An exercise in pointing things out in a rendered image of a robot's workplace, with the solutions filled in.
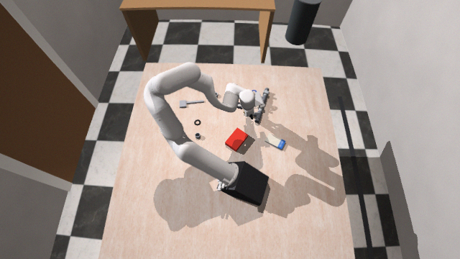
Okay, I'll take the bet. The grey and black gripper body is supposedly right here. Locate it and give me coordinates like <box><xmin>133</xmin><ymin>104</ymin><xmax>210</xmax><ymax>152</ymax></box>
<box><xmin>244</xmin><ymin>107</ymin><xmax>254</xmax><ymax>117</ymax></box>

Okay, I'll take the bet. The grey pipe manifold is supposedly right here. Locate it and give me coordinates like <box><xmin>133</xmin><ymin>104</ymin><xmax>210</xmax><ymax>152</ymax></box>
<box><xmin>253</xmin><ymin>88</ymin><xmax>269</xmax><ymax>123</ymax></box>

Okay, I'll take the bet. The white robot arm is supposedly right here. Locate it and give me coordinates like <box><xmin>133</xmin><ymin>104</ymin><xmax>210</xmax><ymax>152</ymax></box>
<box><xmin>144</xmin><ymin>62</ymin><xmax>265</xmax><ymax>191</ymax></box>

